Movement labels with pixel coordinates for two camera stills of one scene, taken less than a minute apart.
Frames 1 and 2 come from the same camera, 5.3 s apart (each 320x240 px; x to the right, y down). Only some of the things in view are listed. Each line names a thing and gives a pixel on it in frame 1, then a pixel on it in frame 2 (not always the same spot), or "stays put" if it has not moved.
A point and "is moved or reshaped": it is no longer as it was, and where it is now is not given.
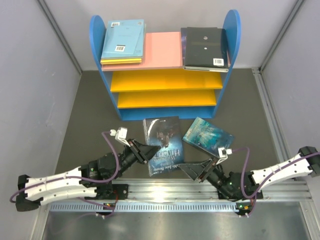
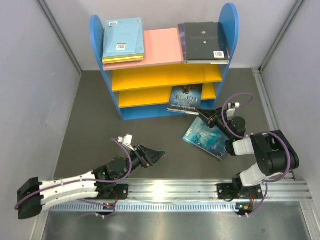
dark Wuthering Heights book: (165, 132) to (186, 99)
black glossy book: (206, 49) is moved or reshaped
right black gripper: (200, 171) to (210, 117)
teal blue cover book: (207, 137) stays put
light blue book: (124, 39) stays put
